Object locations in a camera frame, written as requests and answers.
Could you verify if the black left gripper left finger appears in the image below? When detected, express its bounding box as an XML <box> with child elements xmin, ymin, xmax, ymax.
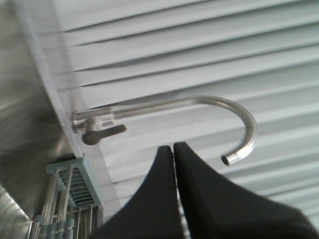
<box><xmin>90</xmin><ymin>146</ymin><xmax>184</xmax><ymax>239</ymax></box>

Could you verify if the stainless steel sink basin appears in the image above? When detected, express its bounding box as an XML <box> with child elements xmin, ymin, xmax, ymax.
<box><xmin>0</xmin><ymin>0</ymin><xmax>71</xmax><ymax>239</ymax></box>

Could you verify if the white pleated curtain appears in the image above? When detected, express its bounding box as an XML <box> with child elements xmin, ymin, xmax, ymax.
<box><xmin>53</xmin><ymin>0</ymin><xmax>319</xmax><ymax>224</ymax></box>

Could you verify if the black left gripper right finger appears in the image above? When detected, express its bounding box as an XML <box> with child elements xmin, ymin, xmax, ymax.
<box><xmin>173</xmin><ymin>142</ymin><xmax>319</xmax><ymax>239</ymax></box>

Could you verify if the teal wire dish rack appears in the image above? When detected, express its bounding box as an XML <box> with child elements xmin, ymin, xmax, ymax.
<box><xmin>28</xmin><ymin>158</ymin><xmax>101</xmax><ymax>239</ymax></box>

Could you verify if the stainless steel gooseneck faucet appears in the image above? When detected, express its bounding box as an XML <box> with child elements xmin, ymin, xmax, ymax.
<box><xmin>71</xmin><ymin>95</ymin><xmax>258</xmax><ymax>167</ymax></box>

